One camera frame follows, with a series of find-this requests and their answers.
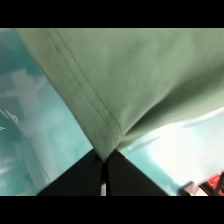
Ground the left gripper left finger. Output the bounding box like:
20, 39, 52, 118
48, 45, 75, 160
37, 148, 105, 197

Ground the red garment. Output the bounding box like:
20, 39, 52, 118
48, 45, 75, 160
205, 173, 224, 197

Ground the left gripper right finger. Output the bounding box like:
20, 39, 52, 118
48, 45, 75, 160
105, 149, 169, 197

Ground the green shirt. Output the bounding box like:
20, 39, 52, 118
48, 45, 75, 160
15, 27, 224, 162

